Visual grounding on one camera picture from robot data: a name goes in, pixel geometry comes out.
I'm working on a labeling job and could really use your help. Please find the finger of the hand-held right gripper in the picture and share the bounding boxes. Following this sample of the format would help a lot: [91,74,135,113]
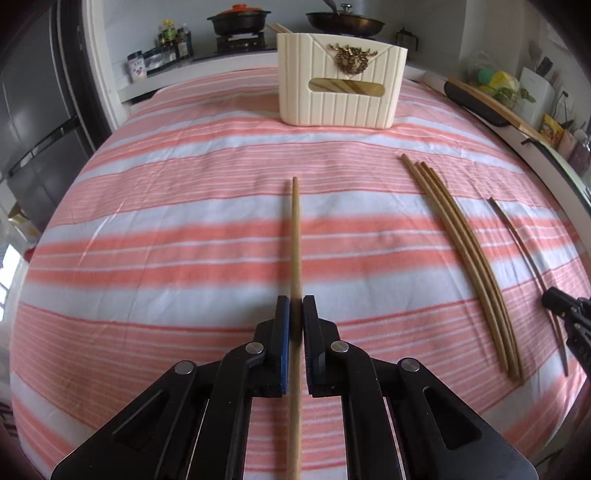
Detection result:
[542,286,591,318]
[544,305,591,365]

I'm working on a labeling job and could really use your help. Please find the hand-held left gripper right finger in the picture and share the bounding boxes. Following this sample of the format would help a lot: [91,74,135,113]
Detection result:
[301,295,541,480]

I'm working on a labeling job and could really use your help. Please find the purple soap dispenser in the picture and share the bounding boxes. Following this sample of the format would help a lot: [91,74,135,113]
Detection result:
[570,129,591,174]

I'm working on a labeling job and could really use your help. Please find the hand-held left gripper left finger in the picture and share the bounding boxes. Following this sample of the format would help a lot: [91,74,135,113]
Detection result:
[51,295,291,480]

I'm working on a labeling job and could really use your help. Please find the cardboard box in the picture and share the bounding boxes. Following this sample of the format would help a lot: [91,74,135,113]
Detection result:
[7,200,44,243]

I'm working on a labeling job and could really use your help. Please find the green cutting board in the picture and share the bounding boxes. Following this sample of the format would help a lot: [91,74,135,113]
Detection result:
[547,145,591,204]

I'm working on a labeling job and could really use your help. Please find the white jar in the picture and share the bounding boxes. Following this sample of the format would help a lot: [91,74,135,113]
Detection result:
[127,52,147,84]

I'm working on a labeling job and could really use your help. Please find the black clay pot red lid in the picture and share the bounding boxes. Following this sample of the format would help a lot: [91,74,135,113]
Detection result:
[206,4,269,37]

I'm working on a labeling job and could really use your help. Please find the grey refrigerator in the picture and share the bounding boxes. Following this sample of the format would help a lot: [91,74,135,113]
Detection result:
[0,0,81,217]

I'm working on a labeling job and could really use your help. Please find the row of spice jars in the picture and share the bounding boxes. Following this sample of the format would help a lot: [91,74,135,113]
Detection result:
[143,46,179,75]

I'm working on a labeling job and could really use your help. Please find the cream utensil holder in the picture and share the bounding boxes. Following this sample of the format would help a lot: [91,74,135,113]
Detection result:
[276,32,409,127]

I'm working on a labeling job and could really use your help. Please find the yellow packet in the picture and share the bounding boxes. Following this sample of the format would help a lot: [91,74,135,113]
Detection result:
[539,114,565,144]

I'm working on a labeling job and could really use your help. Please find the white knife block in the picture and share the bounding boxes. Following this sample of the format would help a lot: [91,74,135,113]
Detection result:
[515,67,556,121]

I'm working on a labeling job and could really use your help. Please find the wok with glass lid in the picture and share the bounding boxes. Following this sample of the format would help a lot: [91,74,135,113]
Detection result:
[305,2,386,38]

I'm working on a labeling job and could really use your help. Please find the clear plastic bag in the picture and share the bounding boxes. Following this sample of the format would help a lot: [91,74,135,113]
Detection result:
[464,51,522,100]

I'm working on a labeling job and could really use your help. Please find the wooden cutting board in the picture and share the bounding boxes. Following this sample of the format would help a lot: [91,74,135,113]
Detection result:
[445,78,555,144]

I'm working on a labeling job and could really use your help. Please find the black gas hob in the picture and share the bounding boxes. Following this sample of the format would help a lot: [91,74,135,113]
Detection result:
[191,32,280,63]

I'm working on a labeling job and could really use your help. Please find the yellow green sponge pack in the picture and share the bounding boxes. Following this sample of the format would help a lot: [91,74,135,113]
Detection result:
[478,68,520,95]

